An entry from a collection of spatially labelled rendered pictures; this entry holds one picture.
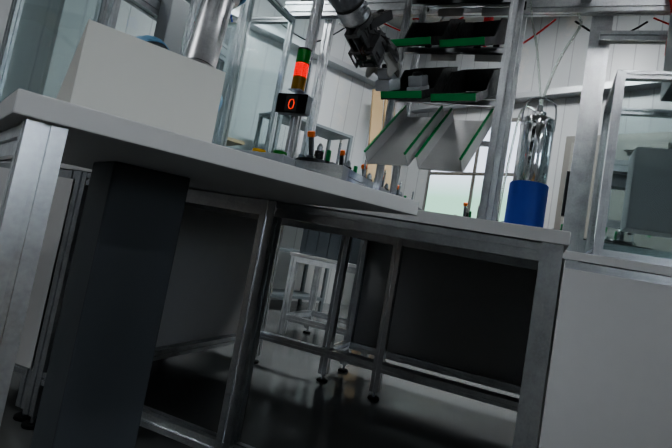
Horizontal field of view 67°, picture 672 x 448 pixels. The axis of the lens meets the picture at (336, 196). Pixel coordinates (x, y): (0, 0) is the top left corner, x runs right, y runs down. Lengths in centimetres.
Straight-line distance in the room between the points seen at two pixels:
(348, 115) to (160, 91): 516
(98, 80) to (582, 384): 167
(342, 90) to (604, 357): 478
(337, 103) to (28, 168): 550
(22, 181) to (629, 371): 176
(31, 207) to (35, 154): 6
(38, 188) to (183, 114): 48
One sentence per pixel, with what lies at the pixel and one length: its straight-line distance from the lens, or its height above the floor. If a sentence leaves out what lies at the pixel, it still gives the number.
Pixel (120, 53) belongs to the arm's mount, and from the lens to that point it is 109.
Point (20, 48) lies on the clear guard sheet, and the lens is 238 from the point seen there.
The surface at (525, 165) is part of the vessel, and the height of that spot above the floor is 119.
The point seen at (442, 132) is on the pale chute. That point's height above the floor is 113.
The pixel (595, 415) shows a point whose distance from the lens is 197.
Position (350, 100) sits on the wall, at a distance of 622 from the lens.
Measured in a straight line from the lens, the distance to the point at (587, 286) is 192.
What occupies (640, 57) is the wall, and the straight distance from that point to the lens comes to 559.
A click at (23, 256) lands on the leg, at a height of 67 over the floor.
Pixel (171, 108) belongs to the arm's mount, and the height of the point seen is 96.
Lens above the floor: 75
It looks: 5 degrees up
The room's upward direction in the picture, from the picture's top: 10 degrees clockwise
